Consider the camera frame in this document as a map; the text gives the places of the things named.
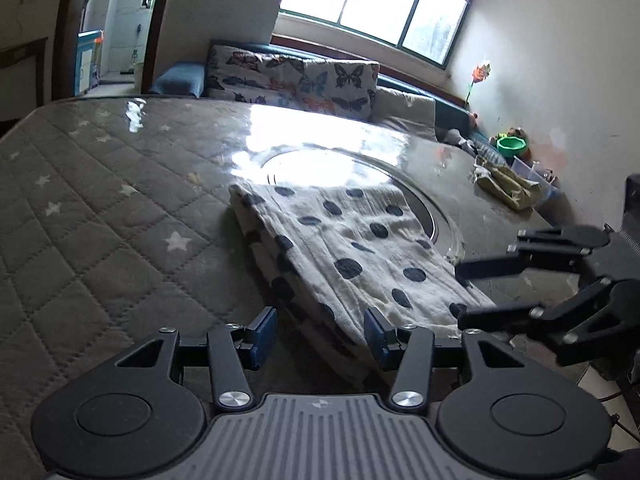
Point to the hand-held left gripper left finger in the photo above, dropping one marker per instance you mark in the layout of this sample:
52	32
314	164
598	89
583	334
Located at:
262	336

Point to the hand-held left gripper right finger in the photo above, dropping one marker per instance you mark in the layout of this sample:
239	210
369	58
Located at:
375	335

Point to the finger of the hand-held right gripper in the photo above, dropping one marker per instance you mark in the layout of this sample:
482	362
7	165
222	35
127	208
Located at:
487	268
495	317

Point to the white polka dot cloth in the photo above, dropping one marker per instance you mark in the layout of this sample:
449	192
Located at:
340	240

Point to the yellow cloth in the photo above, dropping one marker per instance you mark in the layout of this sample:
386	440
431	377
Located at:
510	185

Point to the clear plastic box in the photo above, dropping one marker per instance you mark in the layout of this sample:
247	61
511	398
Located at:
539	175

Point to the green bowl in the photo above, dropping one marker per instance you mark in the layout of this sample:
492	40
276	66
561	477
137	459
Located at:
511	146

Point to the grey plush toy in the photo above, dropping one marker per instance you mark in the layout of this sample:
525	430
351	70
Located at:
455	136

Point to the round glass turntable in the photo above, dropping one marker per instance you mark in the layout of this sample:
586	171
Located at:
320	167

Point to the beige cushion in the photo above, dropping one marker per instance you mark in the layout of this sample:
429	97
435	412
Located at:
405	110

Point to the colourful flower toy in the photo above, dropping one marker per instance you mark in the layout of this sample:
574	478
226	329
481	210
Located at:
481	72

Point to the grey quilted star table cover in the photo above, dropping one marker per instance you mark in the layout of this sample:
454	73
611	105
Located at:
100	210

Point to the small butterfly print cushion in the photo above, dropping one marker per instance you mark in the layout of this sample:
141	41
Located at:
340	87

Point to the large butterfly print cushion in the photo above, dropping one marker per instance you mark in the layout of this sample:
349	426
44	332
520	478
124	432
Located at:
250	72

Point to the blue sofa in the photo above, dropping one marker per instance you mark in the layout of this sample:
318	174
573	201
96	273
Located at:
180	77

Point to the window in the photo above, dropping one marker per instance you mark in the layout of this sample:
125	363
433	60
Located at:
380	5

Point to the dark wooden table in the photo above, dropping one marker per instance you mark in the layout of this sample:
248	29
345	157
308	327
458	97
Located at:
30	60

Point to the dark wooden door frame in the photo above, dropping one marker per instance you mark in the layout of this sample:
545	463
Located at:
160	25

